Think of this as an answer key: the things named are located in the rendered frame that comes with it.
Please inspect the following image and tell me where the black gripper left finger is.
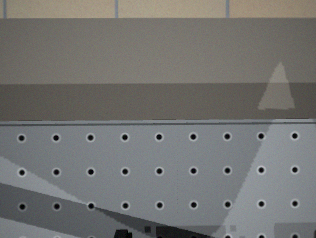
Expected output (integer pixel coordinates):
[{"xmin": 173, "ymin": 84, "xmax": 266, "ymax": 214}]
[{"xmin": 114, "ymin": 229, "xmax": 132, "ymax": 238}]

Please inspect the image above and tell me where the grey perforated base plate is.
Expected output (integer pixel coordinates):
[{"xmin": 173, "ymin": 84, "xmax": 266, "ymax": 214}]
[{"xmin": 0, "ymin": 119, "xmax": 316, "ymax": 238}]

